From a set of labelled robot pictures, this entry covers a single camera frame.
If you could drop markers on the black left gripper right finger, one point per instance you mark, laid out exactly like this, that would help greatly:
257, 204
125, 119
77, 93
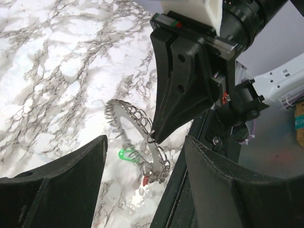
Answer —
268, 202

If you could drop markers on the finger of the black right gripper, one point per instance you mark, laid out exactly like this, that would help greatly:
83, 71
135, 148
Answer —
182, 82

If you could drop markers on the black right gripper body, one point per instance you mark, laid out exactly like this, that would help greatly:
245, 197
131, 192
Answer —
242, 20

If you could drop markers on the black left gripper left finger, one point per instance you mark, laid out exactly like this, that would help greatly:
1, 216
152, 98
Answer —
60, 194

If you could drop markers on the metal disc keyring organizer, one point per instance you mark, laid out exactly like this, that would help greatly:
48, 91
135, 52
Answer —
134, 127

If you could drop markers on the green key tag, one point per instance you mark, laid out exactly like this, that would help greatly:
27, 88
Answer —
129, 154

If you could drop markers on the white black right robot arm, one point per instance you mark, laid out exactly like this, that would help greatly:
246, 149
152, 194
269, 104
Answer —
252, 96

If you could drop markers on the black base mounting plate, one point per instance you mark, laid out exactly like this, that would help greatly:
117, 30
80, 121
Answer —
198, 194

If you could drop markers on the brown cardboard box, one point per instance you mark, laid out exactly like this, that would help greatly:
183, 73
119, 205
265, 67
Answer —
299, 122

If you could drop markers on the red key tag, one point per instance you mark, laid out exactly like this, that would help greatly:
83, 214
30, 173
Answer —
145, 181

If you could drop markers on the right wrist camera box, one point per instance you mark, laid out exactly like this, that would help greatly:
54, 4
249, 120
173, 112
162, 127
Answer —
208, 12

